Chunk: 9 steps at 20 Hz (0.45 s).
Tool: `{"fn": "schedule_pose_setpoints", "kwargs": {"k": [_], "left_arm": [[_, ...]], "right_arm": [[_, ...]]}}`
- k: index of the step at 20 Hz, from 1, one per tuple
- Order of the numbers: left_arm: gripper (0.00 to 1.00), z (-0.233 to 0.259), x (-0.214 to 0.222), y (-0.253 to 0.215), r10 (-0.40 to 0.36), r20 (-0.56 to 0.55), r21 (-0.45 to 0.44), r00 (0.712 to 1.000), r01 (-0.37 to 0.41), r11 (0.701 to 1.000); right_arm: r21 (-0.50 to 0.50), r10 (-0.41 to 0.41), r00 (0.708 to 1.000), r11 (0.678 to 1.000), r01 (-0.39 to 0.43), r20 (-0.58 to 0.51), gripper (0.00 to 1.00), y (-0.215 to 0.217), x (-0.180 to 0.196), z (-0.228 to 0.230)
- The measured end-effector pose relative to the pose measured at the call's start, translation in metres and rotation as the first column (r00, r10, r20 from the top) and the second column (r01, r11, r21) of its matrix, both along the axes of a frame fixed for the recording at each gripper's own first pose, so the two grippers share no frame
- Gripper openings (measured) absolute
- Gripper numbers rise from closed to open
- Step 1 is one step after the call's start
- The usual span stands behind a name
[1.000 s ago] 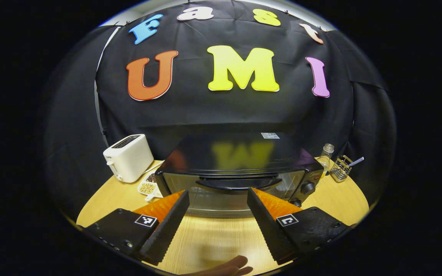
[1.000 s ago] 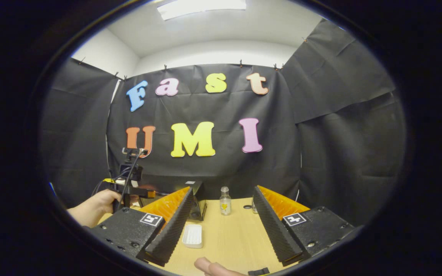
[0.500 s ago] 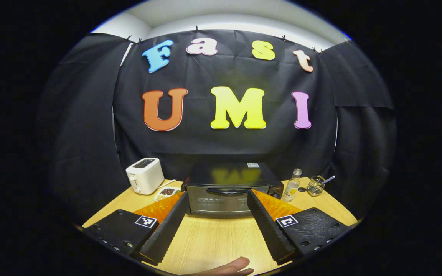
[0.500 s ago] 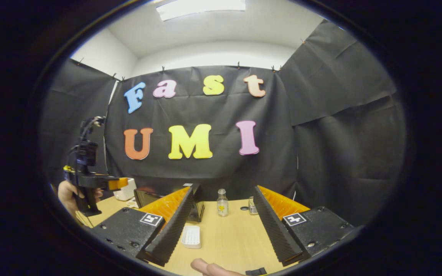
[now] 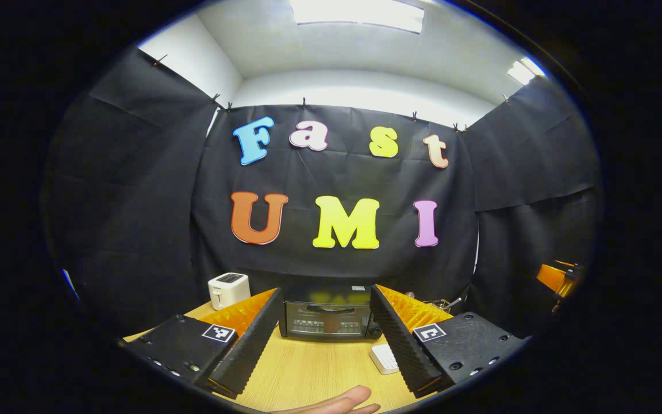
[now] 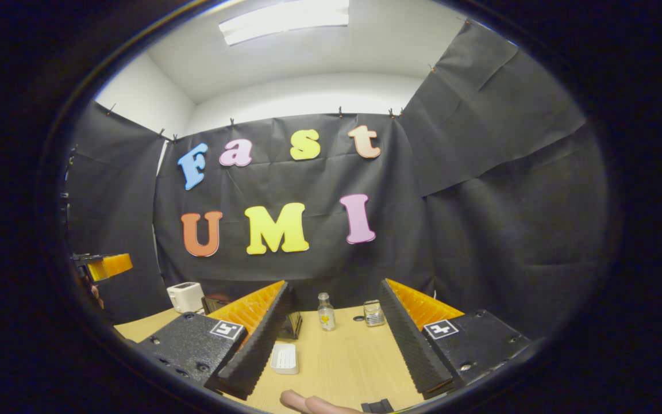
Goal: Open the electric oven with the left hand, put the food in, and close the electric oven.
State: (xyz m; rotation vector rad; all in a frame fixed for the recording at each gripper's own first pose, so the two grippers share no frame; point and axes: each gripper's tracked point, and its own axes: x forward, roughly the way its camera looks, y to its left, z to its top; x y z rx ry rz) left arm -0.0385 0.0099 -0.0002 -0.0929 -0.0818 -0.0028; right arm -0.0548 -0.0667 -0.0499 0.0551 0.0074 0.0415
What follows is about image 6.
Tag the small clear glass bottle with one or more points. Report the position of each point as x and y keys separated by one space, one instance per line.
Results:
x=326 y=315

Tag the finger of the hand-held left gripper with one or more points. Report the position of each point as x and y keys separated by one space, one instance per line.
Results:
x=112 y=265

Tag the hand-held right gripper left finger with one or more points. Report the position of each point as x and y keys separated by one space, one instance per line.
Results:
x=253 y=351

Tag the white toaster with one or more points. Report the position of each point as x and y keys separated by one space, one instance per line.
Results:
x=184 y=296

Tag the metal mesh pen holder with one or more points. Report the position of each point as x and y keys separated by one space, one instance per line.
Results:
x=374 y=314

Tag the black electric oven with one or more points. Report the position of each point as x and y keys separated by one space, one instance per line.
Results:
x=293 y=325

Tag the black backdrop cloth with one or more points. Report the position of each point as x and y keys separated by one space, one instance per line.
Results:
x=480 y=218

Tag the small white tray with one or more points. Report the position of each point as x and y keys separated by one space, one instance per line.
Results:
x=285 y=359

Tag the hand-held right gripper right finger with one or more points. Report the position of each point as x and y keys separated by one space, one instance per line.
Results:
x=417 y=351

